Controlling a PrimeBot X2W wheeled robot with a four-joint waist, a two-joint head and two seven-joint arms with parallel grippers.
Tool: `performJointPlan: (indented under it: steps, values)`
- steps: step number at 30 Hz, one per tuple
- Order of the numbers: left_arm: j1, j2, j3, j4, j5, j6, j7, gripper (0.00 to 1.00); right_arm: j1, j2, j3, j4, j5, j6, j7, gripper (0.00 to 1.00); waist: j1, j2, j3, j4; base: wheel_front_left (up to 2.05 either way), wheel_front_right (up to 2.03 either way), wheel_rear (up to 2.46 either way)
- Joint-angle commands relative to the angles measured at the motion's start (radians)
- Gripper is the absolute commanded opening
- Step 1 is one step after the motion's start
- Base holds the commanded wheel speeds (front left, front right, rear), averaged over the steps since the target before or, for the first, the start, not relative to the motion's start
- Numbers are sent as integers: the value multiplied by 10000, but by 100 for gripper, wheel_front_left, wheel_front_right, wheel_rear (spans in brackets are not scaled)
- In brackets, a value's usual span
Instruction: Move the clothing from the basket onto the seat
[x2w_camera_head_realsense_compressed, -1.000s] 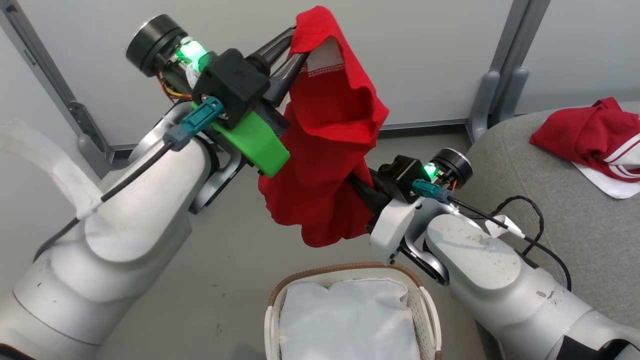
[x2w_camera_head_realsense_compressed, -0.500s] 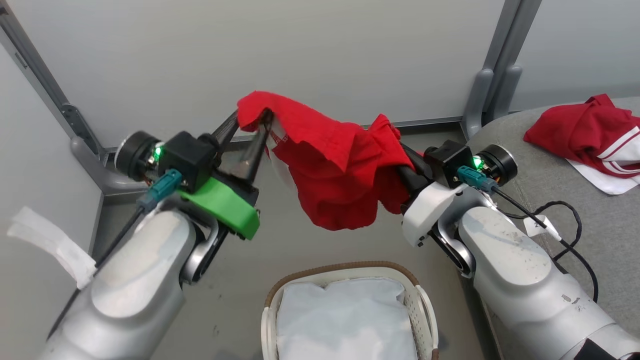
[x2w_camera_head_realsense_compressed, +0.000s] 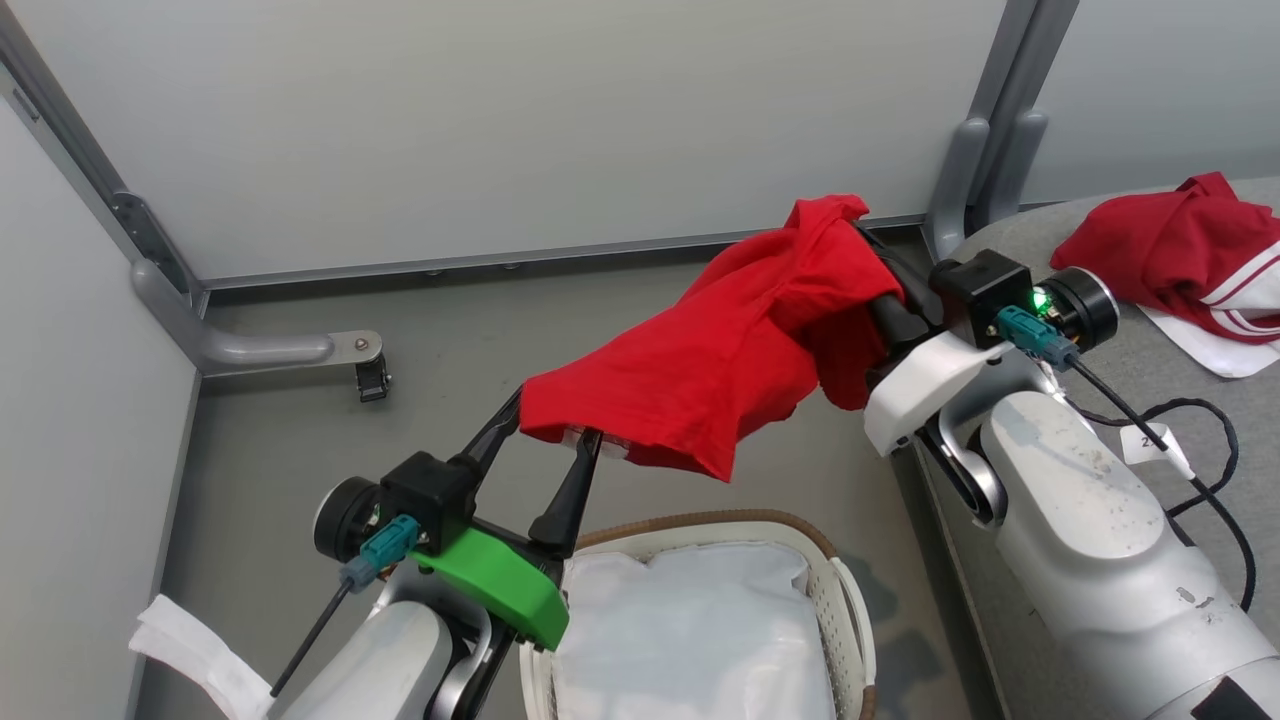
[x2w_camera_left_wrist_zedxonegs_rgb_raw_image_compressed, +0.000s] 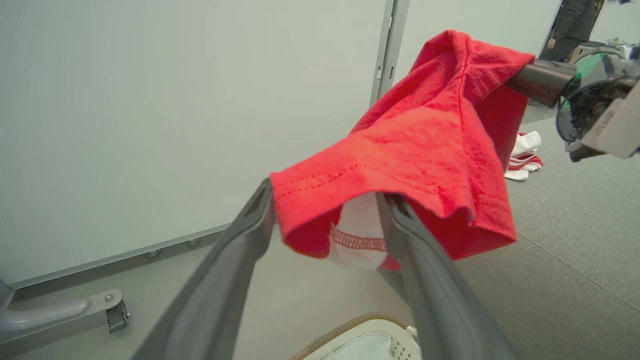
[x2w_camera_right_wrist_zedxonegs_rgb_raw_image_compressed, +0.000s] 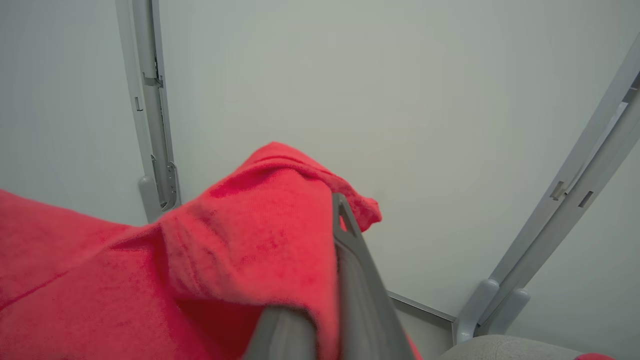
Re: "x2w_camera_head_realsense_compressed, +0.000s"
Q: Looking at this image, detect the black hinge plate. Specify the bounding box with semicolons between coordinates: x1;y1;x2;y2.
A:
110;191;193;301

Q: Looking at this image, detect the thin black looped cable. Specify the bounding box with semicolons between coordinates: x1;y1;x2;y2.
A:
1075;397;1241;521

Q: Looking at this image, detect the grey partition frame post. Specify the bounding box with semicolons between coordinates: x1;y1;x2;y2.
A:
0;0;213;321

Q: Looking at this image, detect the small black caster wheel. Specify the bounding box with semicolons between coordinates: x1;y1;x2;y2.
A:
354;354;394;404

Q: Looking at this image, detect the white paper cable tag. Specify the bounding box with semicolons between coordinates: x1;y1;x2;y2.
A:
1119;423;1197;482

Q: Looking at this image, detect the plain red t-shirt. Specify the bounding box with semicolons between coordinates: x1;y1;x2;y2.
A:
519;194;907;484

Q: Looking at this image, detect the white fabric strap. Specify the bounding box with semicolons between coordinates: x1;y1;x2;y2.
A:
129;594;274;720

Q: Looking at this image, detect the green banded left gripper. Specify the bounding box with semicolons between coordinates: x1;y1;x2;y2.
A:
313;388;605;652

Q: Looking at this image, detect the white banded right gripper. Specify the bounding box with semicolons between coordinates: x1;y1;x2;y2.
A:
857;227;1120;458

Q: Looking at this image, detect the grey fabric sofa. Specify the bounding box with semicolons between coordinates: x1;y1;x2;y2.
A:
912;177;1280;720

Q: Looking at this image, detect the black cable with teal plug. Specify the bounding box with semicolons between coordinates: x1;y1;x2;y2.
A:
269;514;422;699
996;305;1259;614

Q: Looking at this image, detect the white wicker-rimmed laundry basket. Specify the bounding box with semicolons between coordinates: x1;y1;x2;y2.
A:
517;509;879;720

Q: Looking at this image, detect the grey partition bottom rail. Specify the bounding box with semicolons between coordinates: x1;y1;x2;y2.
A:
203;212;929;292

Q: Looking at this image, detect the grey double partition post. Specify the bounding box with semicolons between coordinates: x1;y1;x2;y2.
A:
963;0;1082;231

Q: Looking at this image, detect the grey tubular partition foot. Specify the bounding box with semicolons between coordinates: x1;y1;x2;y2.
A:
130;258;386;379

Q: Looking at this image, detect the grey upright tube foot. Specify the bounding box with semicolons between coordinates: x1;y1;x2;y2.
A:
974;108;1050;230
921;117;992;264

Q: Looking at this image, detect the red jersey with white trim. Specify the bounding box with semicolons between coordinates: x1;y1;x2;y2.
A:
1049;171;1280;380

